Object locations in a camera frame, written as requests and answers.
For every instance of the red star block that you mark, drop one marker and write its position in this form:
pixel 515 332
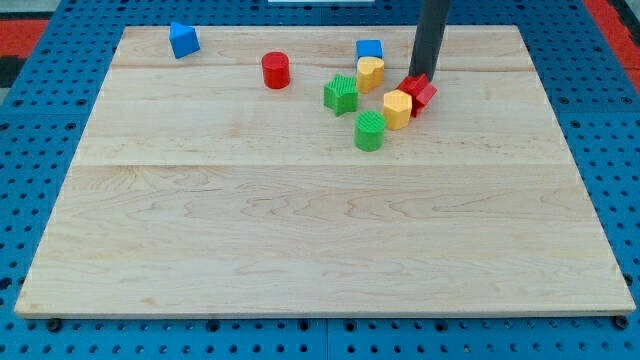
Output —
pixel 421 91

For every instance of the green star block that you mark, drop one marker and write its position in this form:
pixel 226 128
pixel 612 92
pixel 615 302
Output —
pixel 341 94

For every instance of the yellow hexagon block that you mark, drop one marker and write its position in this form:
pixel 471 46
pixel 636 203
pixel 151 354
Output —
pixel 397 107

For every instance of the green cylinder block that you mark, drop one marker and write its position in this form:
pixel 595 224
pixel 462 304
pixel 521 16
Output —
pixel 369 131

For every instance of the light wooden board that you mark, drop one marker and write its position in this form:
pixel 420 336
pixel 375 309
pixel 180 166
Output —
pixel 197 192

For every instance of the yellow heart block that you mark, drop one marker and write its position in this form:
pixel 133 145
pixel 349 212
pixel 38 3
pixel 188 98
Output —
pixel 370 73

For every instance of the red cylinder block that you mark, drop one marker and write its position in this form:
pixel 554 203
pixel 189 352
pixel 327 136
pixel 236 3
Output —
pixel 276 70

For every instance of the blue cube block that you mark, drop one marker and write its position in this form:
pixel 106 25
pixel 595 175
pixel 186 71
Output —
pixel 368 48

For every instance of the blue triangle block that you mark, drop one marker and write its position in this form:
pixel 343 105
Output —
pixel 183 39

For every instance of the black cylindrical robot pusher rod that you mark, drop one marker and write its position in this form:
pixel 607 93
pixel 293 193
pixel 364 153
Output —
pixel 428 37

